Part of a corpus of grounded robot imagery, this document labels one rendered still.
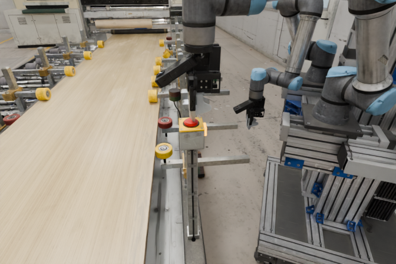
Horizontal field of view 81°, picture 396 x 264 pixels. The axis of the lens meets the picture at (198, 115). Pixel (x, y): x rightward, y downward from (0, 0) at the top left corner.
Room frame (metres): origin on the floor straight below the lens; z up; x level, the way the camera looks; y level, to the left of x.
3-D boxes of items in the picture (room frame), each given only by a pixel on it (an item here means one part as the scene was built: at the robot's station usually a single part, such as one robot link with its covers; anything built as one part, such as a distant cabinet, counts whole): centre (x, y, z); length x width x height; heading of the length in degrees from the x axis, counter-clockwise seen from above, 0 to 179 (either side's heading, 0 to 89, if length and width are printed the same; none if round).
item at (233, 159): (0.86, -0.04, 0.80); 0.43 x 0.03 x 0.04; 96
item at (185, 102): (0.82, 0.05, 0.93); 0.03 x 0.03 x 0.48; 6
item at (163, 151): (0.84, 0.16, 0.85); 0.08 x 0.08 x 0.11
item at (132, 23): (3.60, 0.87, 1.05); 1.43 x 0.12 x 0.12; 96
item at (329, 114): (0.91, -0.60, 1.09); 0.15 x 0.15 x 0.10
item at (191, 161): (0.56, 0.02, 0.93); 0.05 x 0.05 x 0.45; 6
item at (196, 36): (0.56, 0.00, 1.46); 0.08 x 0.08 x 0.05
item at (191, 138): (0.56, 0.02, 1.18); 0.07 x 0.07 x 0.08; 6
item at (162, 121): (1.09, 0.18, 0.85); 0.08 x 0.08 x 0.11
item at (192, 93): (0.54, 0.01, 1.32); 0.05 x 0.02 x 0.09; 6
